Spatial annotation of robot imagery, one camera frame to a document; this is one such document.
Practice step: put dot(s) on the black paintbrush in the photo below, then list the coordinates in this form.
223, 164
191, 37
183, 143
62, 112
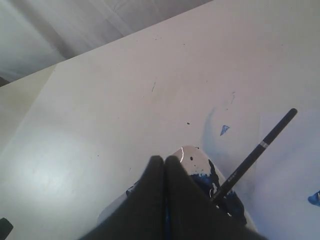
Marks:
238, 173

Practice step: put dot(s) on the black object at edge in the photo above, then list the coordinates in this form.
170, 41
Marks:
5, 228

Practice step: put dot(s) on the white square paint dish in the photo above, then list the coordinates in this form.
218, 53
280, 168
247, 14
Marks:
205, 175

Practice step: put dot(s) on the white paper sheet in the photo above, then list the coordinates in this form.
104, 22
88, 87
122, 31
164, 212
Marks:
286, 197

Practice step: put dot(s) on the white backdrop curtain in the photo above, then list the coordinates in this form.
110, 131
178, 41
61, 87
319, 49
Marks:
36, 34

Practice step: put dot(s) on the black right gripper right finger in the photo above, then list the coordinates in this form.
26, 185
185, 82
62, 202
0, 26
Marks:
192, 215

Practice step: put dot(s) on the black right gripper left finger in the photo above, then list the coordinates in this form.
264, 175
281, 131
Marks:
142, 215

